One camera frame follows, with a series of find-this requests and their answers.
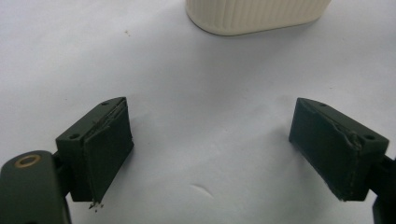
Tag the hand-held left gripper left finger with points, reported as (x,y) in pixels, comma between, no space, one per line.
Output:
(102,155)

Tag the cream pump bottle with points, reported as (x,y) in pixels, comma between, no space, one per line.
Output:
(255,15)

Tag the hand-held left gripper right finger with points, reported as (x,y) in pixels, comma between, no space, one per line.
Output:
(330,149)

